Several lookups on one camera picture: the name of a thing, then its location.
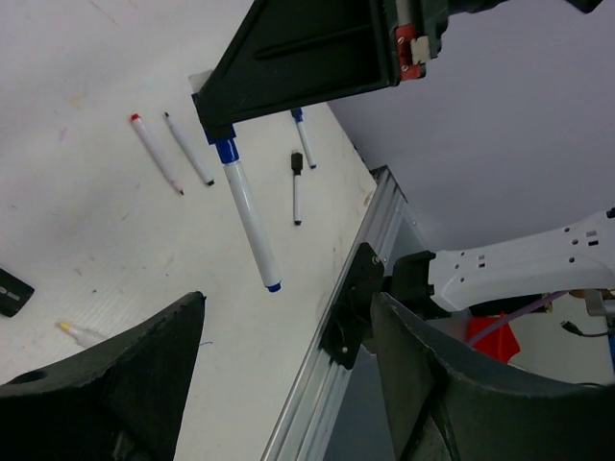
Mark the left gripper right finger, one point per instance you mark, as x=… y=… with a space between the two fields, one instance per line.
x=446 y=401

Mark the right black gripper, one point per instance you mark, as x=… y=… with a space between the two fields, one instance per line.
x=292 y=54

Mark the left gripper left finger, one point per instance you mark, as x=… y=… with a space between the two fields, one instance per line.
x=122 y=399

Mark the yellow marker pen body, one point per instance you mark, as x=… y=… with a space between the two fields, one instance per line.
x=85 y=338

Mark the dark blue capped pen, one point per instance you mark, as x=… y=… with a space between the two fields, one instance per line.
x=249 y=216

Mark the black capped pen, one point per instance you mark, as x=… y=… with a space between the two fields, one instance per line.
x=193 y=157

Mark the black orange highlighter body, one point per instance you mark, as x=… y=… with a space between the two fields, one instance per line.
x=14 y=294

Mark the red capped marker pen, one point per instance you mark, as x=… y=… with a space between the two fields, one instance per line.
x=156 y=153

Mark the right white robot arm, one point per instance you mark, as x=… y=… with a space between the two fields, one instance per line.
x=575 y=257

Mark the red object beyond rail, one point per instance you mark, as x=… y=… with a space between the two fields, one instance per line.
x=500 y=343

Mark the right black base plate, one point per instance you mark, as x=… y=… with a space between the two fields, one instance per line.
x=349 y=319

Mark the aluminium mounting rail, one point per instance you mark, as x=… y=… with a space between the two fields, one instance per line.
x=388 y=231

